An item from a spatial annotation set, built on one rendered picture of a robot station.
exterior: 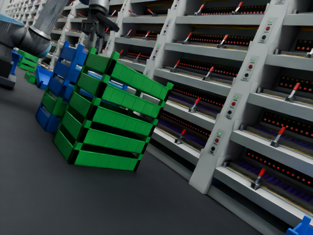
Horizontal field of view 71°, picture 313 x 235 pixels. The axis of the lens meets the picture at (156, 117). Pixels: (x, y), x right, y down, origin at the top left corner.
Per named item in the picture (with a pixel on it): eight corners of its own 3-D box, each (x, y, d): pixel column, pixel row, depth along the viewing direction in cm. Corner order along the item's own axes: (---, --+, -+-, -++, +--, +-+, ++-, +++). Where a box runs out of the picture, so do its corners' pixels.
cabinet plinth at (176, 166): (207, 194, 105) (211, 184, 105) (62, 89, 262) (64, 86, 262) (222, 194, 116) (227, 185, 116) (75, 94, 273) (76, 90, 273)
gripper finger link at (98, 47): (90, 57, 107) (91, 38, 106) (101, 58, 106) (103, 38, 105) (86, 56, 105) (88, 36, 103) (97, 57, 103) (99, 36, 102)
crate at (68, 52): (72, 61, 92) (80, 44, 92) (58, 56, 107) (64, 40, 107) (127, 86, 113) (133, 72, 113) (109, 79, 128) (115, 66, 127)
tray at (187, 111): (213, 132, 108) (219, 105, 104) (142, 100, 152) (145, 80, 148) (235, 128, 121) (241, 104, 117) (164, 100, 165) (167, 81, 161)
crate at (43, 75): (59, 94, 214) (63, 88, 212) (37, 87, 200) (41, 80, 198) (55, 78, 234) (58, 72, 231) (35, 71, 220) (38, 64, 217)
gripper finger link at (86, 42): (82, 53, 101) (87, 35, 103) (93, 54, 99) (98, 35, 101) (78, 50, 98) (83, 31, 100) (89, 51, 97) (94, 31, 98)
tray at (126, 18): (166, 23, 155) (168, 8, 153) (122, 22, 199) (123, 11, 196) (185, 28, 168) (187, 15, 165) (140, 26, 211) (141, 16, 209)
